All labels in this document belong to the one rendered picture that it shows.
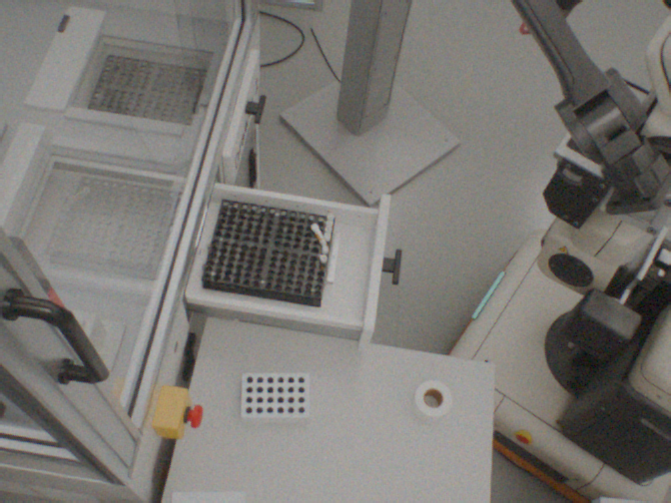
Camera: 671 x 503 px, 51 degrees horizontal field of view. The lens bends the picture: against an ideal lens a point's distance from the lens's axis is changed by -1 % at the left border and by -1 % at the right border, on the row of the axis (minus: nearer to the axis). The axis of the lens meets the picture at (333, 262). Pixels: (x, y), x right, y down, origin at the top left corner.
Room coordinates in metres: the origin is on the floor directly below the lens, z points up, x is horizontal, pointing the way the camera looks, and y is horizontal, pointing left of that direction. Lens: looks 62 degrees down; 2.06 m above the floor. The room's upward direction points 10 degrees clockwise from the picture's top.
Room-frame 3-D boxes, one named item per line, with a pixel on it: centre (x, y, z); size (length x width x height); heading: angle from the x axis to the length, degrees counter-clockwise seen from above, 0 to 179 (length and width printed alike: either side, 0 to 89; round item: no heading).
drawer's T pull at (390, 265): (0.62, -0.11, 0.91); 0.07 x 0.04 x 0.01; 0
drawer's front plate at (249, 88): (0.94, 0.24, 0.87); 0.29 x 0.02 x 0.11; 0
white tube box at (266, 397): (0.38, 0.06, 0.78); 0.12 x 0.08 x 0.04; 100
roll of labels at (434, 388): (0.42, -0.23, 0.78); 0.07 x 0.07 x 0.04
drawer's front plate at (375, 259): (0.62, -0.08, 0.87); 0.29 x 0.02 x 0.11; 0
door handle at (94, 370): (0.19, 0.22, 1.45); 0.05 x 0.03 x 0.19; 90
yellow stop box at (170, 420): (0.29, 0.22, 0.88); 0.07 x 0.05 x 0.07; 0
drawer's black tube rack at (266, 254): (0.62, 0.12, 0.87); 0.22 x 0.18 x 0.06; 90
